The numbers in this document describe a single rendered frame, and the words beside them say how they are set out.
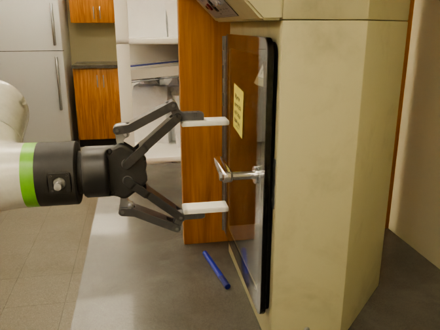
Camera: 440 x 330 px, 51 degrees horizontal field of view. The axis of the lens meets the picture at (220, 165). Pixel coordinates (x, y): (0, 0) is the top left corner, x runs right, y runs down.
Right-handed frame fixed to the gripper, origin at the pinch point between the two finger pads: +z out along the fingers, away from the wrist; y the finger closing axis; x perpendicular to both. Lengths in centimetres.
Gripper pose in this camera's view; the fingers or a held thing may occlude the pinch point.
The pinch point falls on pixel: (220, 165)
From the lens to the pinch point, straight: 70.3
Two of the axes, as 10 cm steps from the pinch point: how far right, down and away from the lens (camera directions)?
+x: -1.8, -2.8, 9.4
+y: 0.0, -9.6, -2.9
